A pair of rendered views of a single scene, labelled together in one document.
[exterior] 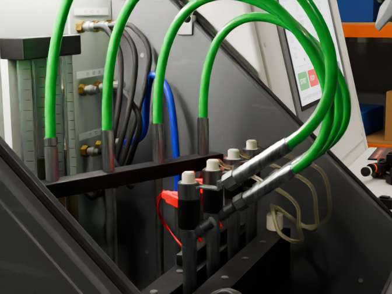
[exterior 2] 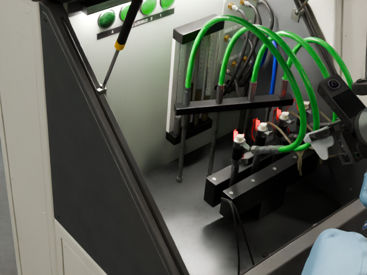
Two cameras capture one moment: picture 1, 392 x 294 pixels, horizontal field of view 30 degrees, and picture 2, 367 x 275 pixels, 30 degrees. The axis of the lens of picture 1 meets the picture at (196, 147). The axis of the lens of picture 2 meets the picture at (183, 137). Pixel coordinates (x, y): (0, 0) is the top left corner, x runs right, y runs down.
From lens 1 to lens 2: 98 cm
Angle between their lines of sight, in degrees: 35
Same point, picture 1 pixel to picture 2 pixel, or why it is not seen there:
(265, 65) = (342, 48)
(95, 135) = (232, 58)
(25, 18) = (191, 12)
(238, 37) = (326, 30)
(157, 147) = (250, 93)
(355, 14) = not seen: outside the picture
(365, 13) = not seen: outside the picture
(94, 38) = (242, 7)
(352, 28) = not seen: outside the picture
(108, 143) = (219, 91)
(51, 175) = (184, 103)
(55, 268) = (135, 205)
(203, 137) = (282, 89)
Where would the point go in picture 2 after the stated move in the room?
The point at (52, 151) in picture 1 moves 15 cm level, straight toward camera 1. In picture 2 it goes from (187, 94) to (171, 127)
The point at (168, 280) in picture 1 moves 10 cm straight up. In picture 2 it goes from (226, 172) to (230, 142)
